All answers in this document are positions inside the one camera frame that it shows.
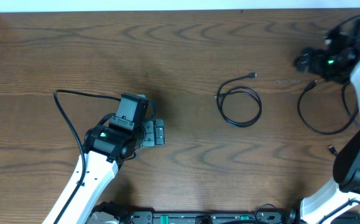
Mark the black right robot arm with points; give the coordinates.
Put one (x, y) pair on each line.
(342, 192)

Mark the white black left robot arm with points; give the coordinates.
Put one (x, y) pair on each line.
(103, 151)

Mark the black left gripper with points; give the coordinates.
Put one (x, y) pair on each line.
(150, 132)

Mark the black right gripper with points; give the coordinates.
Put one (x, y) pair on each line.
(302, 62)

